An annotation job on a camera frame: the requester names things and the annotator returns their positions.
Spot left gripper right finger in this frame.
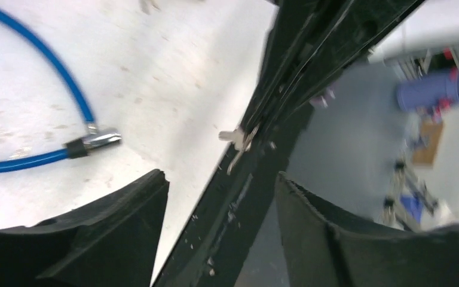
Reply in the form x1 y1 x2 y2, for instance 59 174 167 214
275 173 459 286

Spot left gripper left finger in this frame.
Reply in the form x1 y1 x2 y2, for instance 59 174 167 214
0 169 169 286

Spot blue cable lock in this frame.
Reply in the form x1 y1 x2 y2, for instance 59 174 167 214
0 10 122 173

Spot blue lock keys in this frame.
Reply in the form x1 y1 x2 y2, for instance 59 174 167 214
218 126 259 175

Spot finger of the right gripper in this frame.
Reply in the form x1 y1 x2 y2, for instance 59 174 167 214
265 1 422 130
240 1 356 135

